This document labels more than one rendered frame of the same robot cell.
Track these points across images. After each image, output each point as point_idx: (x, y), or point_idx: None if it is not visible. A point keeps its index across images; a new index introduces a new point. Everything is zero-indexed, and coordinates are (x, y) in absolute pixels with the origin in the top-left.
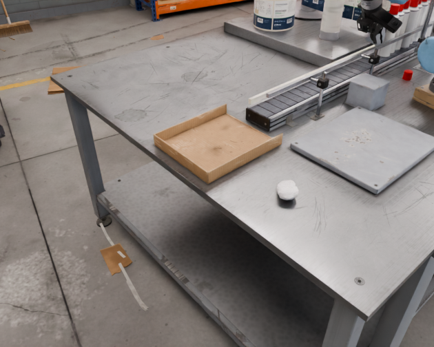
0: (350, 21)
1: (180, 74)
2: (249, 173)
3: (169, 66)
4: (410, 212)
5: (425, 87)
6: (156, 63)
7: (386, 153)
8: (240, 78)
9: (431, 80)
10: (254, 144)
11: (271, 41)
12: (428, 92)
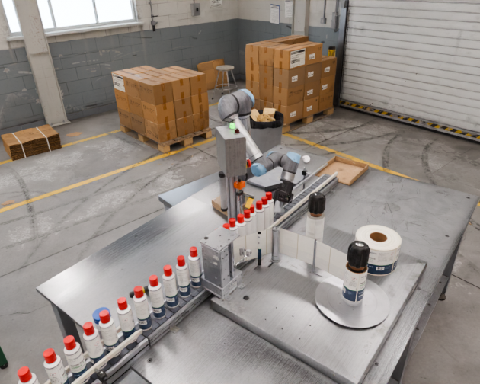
0: (298, 280)
1: (401, 208)
2: (322, 164)
3: (417, 214)
4: None
5: (246, 201)
6: (430, 215)
7: (271, 172)
8: (360, 209)
9: (244, 198)
10: (326, 173)
11: None
12: (246, 196)
